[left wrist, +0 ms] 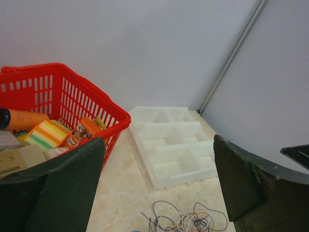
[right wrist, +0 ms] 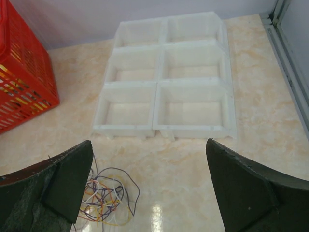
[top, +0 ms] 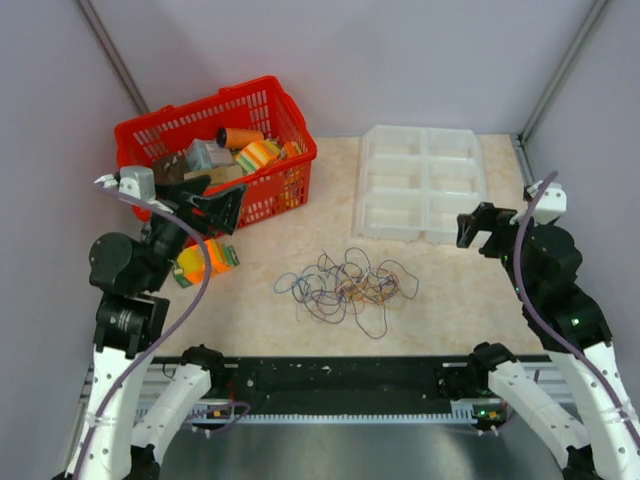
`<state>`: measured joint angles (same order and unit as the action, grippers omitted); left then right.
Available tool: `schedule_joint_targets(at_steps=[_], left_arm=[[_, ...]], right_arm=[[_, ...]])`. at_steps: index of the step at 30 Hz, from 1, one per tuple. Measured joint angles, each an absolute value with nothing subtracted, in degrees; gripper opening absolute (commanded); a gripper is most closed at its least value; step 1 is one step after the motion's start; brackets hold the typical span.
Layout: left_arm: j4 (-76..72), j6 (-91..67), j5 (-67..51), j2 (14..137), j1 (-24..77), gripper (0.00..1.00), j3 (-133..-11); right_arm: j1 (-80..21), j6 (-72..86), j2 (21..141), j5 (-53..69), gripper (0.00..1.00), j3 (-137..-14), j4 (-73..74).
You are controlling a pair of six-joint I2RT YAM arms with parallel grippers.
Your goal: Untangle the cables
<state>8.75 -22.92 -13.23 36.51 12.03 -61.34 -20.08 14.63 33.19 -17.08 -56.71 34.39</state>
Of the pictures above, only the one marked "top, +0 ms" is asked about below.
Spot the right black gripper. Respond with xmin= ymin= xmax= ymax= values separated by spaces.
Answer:
xmin=456 ymin=200 xmax=546 ymax=300

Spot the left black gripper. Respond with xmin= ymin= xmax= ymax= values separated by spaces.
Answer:
xmin=142 ymin=173 xmax=247 ymax=289

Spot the coloured wire pile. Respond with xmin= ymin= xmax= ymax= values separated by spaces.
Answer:
xmin=273 ymin=246 xmax=420 ymax=341

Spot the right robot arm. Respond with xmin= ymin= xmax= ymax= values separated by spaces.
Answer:
xmin=456 ymin=202 xmax=639 ymax=479

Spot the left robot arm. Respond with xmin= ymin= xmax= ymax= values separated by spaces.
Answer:
xmin=59 ymin=166 xmax=248 ymax=479

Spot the beige carton box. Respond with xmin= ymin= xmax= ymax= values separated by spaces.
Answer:
xmin=183 ymin=165 xmax=244 ymax=191

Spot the teal grey box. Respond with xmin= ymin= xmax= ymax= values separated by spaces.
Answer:
xmin=186 ymin=139 xmax=234 ymax=172

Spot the brown round item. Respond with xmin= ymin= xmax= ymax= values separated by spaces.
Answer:
xmin=151 ymin=153 xmax=189 ymax=185

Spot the striped yellow green box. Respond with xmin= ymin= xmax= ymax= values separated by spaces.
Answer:
xmin=235 ymin=140 xmax=281 ymax=173

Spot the clear compartment tray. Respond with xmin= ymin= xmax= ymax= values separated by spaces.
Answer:
xmin=352 ymin=125 xmax=488 ymax=245

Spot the orange yellow box on table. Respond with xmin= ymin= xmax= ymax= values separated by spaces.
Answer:
xmin=173 ymin=239 xmax=240 ymax=288

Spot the red plastic basket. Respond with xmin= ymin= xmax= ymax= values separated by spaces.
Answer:
xmin=114 ymin=76 xmax=317 ymax=228

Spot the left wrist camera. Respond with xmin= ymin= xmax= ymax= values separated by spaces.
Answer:
xmin=94 ymin=166 xmax=156 ymax=201

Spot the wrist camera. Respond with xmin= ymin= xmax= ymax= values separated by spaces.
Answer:
xmin=94 ymin=166 xmax=156 ymax=201
xmin=532 ymin=182 xmax=567 ymax=225

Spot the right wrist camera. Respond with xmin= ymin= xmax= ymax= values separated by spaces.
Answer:
xmin=532 ymin=182 xmax=567 ymax=225

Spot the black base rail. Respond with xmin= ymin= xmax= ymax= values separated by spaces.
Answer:
xmin=204 ymin=356 xmax=496 ymax=417

